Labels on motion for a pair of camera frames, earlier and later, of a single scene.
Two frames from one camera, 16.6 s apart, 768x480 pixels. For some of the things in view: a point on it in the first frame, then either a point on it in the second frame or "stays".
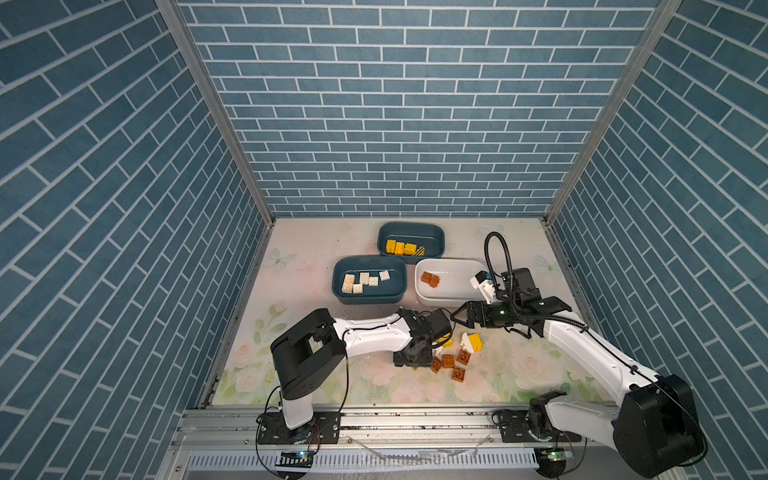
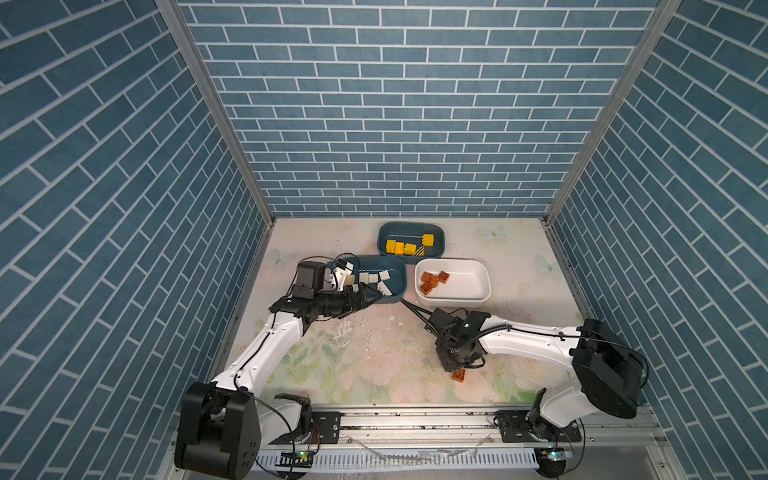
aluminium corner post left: [178, 21] stays
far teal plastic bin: [429, 234] stays
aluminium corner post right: [663, 15] stays
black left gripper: [404, 361] to [349, 306]
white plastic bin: [446, 282] stays
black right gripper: [470, 312] to [445, 364]
